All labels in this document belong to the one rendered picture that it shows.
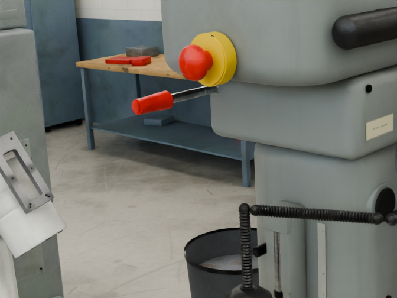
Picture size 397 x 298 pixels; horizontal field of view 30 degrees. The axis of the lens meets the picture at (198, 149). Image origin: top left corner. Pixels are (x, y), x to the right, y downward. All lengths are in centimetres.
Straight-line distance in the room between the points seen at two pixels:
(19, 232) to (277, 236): 34
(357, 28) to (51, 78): 762
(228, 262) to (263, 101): 249
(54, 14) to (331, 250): 745
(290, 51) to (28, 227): 34
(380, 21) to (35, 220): 42
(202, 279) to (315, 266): 212
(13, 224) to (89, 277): 379
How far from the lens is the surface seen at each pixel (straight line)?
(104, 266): 473
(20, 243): 83
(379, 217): 85
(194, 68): 81
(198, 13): 86
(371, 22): 78
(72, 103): 851
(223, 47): 81
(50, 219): 83
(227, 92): 98
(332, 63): 80
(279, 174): 100
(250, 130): 96
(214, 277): 306
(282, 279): 100
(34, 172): 83
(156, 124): 726
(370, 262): 100
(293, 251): 98
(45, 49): 826
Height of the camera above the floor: 188
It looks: 15 degrees down
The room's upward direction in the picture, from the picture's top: 3 degrees counter-clockwise
